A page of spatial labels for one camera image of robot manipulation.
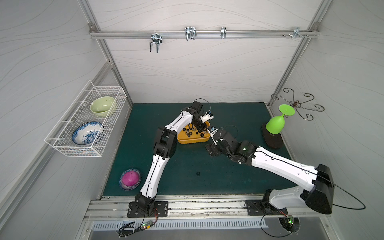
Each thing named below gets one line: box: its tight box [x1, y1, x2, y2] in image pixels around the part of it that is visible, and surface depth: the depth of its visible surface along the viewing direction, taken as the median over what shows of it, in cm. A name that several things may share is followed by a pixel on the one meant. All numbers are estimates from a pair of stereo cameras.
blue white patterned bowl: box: [71, 121, 104, 146], surface depth 64 cm
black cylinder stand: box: [262, 124, 283, 149], surface depth 100 cm
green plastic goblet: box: [266, 104, 296, 135], surface depth 80 cm
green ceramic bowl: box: [90, 96, 115, 118], surface depth 73 cm
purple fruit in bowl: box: [121, 170, 140, 187], surface depth 78 cm
